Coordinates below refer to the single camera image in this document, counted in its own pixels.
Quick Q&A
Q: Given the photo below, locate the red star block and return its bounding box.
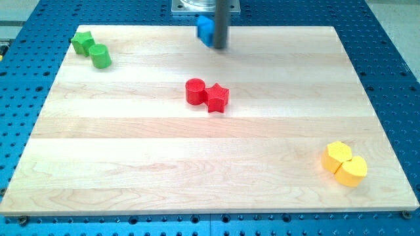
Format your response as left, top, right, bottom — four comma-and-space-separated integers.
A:
205, 83, 230, 113

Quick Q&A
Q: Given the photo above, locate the green star block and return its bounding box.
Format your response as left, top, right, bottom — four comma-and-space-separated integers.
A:
71, 31, 95, 57

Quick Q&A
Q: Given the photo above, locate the red cylinder block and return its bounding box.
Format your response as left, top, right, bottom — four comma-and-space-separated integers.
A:
185, 78, 205, 106

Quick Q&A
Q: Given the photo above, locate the wooden board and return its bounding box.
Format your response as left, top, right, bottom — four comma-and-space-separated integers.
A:
1, 25, 419, 216

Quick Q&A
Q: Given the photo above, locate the blue block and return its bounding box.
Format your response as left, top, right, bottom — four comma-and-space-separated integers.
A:
196, 16, 215, 47

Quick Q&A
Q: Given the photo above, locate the grey pusher rod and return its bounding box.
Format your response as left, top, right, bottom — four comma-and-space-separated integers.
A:
213, 0, 230, 49

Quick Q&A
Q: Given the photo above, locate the green cylinder block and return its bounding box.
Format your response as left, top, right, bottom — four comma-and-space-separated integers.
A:
89, 44, 112, 69

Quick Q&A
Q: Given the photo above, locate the yellow hexagon block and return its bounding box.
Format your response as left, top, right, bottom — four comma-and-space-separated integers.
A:
321, 141, 352, 174

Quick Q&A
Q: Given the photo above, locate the yellow heart block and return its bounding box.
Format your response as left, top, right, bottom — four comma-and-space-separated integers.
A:
334, 156, 368, 187

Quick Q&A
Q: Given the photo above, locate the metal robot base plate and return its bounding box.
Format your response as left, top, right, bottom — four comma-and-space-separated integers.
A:
171, 0, 241, 15

